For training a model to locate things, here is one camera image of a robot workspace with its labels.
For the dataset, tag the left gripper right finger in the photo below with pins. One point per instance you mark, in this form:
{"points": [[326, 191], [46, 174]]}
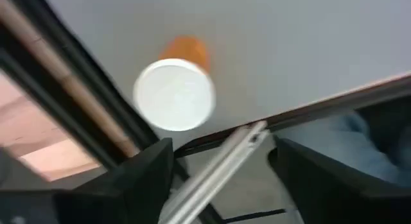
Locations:
{"points": [[337, 192]]}

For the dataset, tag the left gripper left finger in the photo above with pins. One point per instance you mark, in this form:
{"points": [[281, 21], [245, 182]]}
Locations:
{"points": [[135, 192]]}

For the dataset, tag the large orange medicine bottle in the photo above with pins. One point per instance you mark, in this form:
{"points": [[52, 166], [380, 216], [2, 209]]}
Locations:
{"points": [[175, 95]]}

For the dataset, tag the silver aluminium bar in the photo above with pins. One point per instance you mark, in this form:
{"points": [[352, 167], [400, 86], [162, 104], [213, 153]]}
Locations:
{"points": [[208, 182]]}

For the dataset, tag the black metal table frame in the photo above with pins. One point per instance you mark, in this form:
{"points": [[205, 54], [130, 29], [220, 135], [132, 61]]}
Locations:
{"points": [[122, 108]]}

